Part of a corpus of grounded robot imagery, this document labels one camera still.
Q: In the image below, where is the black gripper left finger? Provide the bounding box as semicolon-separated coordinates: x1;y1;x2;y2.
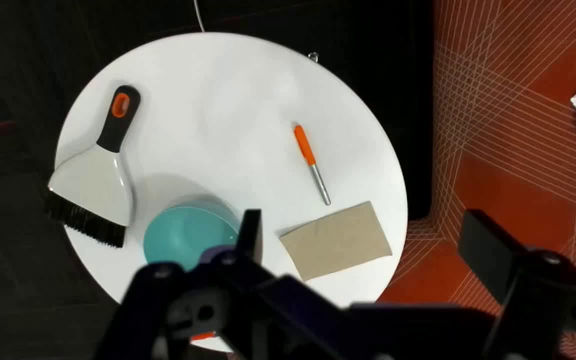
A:
233;207;265;266

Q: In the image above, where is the thin white cable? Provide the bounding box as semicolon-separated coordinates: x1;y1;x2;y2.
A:
191;0;207;34

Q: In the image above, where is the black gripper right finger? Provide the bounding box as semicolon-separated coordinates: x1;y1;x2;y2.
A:
457;207;535;306

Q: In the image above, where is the orange and grey marker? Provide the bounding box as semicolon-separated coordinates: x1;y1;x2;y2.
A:
291;122;333;207

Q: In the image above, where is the brown cloth napkin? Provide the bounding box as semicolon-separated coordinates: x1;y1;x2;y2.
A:
278;200;394;281

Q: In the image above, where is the orange line-patterned sofa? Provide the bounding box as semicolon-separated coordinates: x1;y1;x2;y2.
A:
376;0;576;360

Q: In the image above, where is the hand brush with black handle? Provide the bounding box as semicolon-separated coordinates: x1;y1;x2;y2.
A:
44;83;143;250

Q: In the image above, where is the teal bowl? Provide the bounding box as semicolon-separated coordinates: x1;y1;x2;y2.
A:
142;193;242;273

